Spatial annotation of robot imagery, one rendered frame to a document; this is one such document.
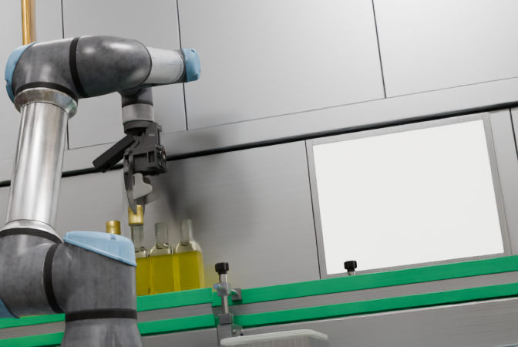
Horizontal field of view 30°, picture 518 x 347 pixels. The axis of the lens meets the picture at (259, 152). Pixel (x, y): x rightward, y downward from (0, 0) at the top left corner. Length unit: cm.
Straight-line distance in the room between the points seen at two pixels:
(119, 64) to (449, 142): 84
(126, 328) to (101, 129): 102
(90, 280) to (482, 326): 84
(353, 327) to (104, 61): 75
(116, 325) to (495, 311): 82
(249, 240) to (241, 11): 60
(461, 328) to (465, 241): 27
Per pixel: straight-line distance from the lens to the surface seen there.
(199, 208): 234
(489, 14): 239
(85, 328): 157
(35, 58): 183
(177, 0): 255
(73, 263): 159
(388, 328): 203
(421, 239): 223
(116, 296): 157
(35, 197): 170
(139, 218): 224
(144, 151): 224
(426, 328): 203
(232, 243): 230
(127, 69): 182
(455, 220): 223
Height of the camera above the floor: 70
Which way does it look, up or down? 15 degrees up
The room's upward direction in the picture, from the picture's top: 6 degrees counter-clockwise
